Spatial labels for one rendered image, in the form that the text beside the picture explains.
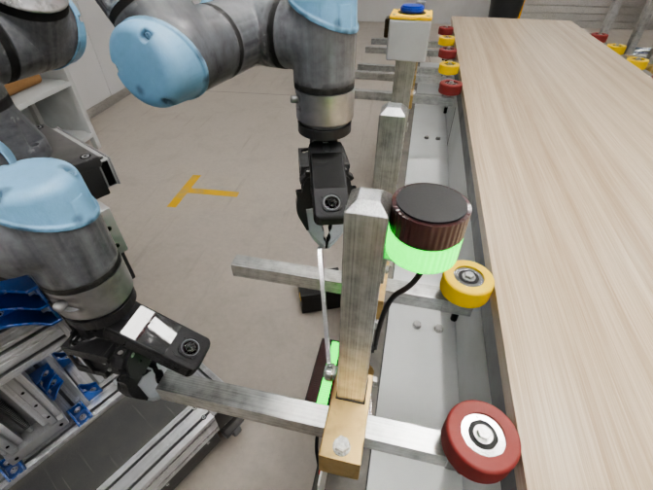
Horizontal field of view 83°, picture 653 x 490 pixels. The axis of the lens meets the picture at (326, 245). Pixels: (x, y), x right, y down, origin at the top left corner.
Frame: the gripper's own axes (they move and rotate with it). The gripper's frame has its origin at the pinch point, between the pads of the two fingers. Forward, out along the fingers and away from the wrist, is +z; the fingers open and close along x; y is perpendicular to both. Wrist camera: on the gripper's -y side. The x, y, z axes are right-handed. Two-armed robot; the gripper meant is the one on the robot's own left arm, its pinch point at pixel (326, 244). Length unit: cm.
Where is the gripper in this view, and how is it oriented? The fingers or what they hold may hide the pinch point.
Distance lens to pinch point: 60.3
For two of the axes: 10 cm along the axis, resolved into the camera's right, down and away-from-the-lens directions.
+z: 0.0, 7.6, 6.5
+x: -9.9, 0.8, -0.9
